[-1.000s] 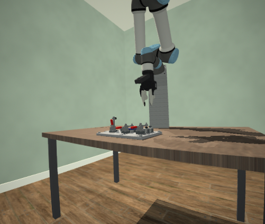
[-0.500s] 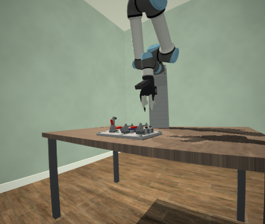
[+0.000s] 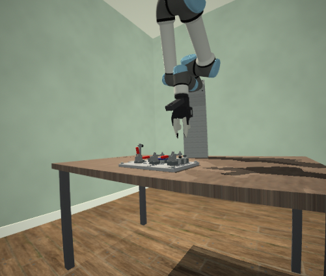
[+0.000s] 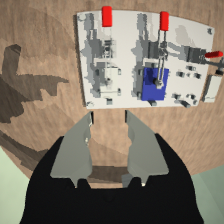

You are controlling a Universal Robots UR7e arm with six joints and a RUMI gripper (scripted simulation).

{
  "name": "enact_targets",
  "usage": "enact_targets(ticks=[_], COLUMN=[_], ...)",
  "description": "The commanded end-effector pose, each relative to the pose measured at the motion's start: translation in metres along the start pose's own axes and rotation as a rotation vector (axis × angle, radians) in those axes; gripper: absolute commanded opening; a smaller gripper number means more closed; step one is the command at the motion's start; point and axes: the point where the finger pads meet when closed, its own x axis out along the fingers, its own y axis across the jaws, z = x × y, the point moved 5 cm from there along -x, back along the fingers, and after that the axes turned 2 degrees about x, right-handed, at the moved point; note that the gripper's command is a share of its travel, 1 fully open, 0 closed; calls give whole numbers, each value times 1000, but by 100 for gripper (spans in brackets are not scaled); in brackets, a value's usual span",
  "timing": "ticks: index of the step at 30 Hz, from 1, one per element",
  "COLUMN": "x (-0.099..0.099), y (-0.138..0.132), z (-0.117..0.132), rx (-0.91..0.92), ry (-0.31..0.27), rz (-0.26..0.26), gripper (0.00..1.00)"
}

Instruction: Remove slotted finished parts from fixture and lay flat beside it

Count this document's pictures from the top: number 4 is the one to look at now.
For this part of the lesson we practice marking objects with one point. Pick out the blue flat plate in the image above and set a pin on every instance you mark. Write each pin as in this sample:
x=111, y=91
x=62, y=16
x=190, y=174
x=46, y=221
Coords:
x=148, y=89

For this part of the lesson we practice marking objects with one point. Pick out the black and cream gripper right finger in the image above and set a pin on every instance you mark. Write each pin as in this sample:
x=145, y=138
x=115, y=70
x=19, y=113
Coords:
x=152, y=159

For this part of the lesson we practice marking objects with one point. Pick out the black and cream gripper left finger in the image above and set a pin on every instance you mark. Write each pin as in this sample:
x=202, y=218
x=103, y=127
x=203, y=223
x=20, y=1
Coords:
x=60, y=168

